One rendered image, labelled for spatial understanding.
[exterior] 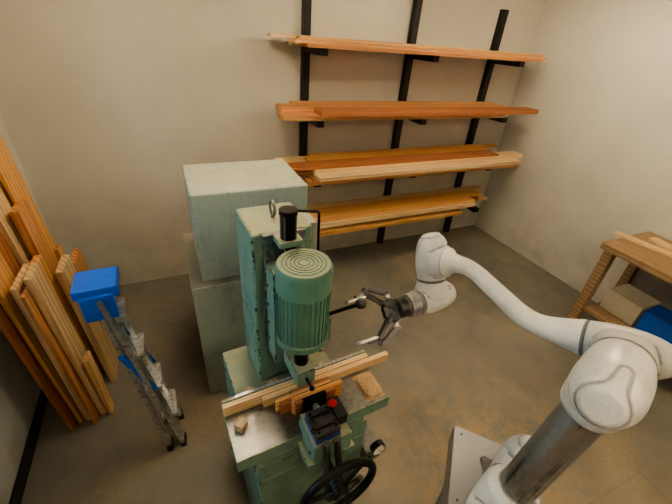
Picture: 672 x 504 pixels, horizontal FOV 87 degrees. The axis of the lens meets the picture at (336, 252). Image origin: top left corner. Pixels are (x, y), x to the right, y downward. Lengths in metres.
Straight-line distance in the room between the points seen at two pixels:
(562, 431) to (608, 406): 0.19
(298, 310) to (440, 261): 0.49
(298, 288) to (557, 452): 0.77
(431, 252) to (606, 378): 0.58
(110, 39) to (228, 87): 0.79
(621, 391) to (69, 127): 3.24
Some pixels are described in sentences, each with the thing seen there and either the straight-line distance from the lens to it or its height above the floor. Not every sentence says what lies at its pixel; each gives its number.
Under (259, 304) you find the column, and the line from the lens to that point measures 1.34.
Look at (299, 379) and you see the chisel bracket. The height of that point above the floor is 1.04.
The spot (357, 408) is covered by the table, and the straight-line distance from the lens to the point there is 1.46.
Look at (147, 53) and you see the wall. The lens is 3.10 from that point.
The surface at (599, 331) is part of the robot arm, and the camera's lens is 1.13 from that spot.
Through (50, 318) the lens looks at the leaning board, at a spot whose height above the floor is 0.80.
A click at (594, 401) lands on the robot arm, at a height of 1.49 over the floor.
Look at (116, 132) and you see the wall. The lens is 3.20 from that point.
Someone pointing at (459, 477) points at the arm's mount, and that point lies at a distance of 1.64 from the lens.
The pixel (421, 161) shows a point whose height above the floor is 1.13.
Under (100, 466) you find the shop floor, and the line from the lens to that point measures 2.59.
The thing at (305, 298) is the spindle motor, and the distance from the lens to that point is 1.03.
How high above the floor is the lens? 2.10
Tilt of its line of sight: 32 degrees down
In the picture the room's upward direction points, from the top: 5 degrees clockwise
